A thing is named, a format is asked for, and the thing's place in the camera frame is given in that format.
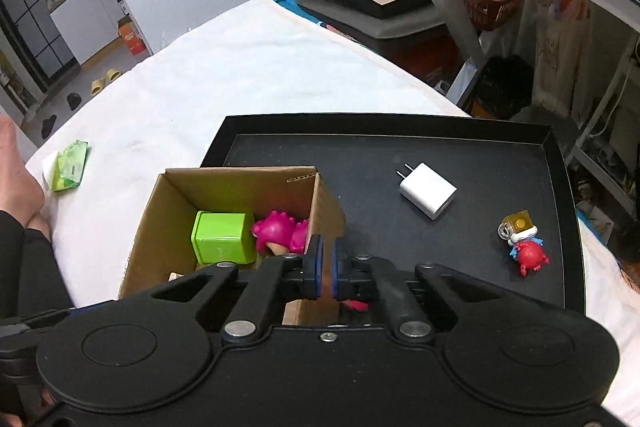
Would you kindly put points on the yellow slipper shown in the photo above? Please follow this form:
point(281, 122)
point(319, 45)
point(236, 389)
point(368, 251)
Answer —
point(98, 87)
point(112, 74)

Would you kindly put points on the dark slipper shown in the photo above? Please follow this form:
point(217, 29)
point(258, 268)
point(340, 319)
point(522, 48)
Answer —
point(74, 101)
point(49, 127)

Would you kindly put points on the brown cardboard box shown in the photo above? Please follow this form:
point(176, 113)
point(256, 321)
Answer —
point(330, 212)

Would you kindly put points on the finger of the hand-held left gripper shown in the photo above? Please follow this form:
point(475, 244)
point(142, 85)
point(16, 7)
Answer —
point(30, 324)

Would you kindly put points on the white charger plug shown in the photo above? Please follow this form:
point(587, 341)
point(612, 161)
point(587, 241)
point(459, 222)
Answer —
point(430, 194)

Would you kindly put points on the beige tote bag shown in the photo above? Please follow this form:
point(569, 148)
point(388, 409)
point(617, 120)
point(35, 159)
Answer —
point(562, 52)

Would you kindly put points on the black bag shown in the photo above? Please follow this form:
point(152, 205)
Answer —
point(505, 87)

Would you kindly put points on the person's leg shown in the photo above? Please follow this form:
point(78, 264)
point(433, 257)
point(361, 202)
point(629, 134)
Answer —
point(30, 267)

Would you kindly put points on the green tissue packet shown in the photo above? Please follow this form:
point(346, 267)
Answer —
point(70, 167)

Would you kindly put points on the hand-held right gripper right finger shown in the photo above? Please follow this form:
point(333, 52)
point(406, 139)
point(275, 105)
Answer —
point(340, 269)

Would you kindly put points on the black tray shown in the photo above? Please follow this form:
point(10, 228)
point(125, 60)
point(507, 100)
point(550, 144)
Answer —
point(400, 247)

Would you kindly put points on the green cube box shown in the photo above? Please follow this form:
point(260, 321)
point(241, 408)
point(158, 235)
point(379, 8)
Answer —
point(220, 237)

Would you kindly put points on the orange box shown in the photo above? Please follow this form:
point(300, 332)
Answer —
point(132, 37)

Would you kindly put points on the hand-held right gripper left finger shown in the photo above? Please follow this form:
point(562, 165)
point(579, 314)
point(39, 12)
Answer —
point(315, 267)

